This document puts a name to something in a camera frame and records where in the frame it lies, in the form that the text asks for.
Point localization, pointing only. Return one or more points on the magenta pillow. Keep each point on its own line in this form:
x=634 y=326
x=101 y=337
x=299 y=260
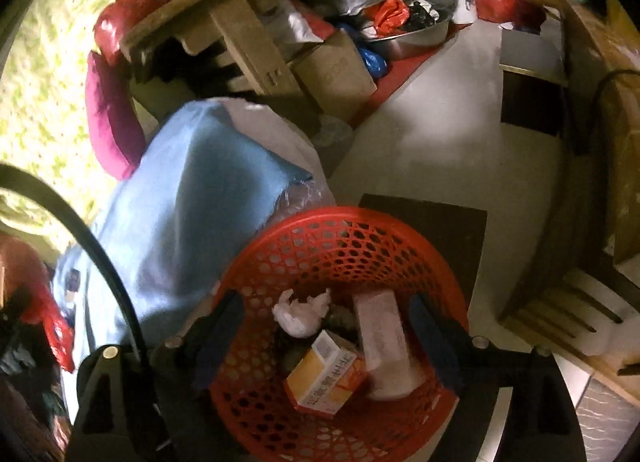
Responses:
x=110 y=121

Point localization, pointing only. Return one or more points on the wooden table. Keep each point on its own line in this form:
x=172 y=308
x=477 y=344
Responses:
x=240 y=36

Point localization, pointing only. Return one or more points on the large red plastic bag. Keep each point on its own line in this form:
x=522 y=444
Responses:
x=125 y=16

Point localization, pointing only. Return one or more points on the black plastic bag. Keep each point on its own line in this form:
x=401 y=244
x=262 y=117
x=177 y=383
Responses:
x=420 y=16

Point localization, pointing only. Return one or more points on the cardboard box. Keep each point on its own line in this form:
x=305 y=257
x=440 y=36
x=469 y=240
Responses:
x=335 y=71

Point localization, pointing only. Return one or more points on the wooden cabinet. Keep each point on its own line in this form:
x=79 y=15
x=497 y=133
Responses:
x=625 y=141

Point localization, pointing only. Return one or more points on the orange yellow box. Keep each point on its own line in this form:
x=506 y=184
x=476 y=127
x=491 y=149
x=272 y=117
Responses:
x=325 y=382

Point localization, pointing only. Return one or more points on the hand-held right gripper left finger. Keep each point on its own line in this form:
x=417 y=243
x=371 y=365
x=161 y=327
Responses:
x=220 y=337

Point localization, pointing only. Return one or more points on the small red plastic bag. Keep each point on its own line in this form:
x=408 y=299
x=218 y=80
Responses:
x=390 y=16

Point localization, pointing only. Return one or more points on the white tissue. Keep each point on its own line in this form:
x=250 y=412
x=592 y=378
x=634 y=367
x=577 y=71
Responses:
x=300 y=317

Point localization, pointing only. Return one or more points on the red floor mat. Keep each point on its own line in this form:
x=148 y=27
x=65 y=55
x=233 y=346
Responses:
x=400 y=86

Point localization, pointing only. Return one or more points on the steel basin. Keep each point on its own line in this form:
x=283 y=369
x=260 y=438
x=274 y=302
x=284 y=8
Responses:
x=415 y=44

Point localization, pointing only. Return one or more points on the small blue plastic bag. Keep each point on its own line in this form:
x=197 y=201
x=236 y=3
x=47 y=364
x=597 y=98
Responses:
x=372 y=61

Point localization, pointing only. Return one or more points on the blue knit blanket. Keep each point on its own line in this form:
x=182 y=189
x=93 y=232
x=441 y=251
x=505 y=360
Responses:
x=175 y=217

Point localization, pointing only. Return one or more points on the red plastic mesh basket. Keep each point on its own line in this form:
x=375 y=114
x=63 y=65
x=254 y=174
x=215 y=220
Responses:
x=325 y=247

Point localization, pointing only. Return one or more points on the crumpled red plastic bag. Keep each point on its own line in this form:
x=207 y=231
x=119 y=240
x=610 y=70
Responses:
x=55 y=337

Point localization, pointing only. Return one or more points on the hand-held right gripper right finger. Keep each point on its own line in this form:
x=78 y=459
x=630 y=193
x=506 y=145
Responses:
x=430 y=342

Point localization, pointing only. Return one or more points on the green clover print quilt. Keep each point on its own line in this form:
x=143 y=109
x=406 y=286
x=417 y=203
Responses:
x=45 y=91

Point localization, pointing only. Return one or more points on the black clothing pile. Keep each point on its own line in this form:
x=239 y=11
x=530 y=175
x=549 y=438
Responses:
x=20 y=392

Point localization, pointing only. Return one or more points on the white pink box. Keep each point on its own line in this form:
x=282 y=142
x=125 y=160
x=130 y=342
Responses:
x=385 y=342

